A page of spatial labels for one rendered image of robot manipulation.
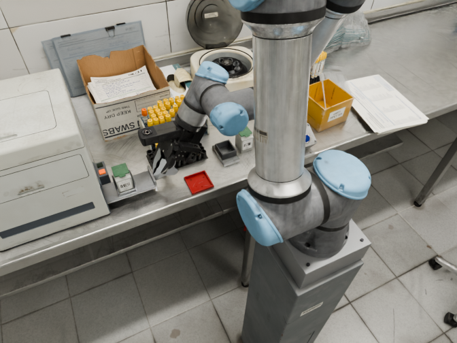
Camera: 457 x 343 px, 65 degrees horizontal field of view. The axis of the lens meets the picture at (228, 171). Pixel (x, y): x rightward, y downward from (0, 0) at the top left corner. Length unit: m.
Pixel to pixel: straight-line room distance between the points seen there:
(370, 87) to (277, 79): 1.01
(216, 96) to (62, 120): 0.34
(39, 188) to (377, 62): 1.39
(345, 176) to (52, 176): 0.63
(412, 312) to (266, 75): 1.65
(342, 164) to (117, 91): 0.86
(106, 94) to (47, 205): 0.51
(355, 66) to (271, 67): 1.15
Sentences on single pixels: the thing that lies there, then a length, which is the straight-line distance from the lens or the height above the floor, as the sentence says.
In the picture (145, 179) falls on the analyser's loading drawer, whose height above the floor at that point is 0.92.
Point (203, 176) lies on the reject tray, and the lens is 1.07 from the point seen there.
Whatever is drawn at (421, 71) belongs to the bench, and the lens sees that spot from 1.74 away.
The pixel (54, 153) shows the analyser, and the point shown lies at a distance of 0.84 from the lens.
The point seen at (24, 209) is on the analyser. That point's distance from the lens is 0.95.
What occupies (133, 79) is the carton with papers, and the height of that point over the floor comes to 0.94.
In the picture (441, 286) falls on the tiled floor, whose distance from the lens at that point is 2.15.
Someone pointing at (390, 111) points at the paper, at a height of 0.89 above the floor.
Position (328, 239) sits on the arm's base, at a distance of 0.82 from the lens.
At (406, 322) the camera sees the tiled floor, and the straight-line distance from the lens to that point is 1.98.
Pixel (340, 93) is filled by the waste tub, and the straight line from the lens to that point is 1.32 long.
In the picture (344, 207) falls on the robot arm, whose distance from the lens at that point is 0.72.
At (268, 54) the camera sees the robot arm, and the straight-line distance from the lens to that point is 0.52.
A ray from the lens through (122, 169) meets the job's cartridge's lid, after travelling 0.98.
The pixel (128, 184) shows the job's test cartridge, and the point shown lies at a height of 0.95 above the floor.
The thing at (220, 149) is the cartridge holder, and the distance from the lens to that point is 1.13.
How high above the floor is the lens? 1.68
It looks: 48 degrees down
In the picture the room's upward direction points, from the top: 2 degrees clockwise
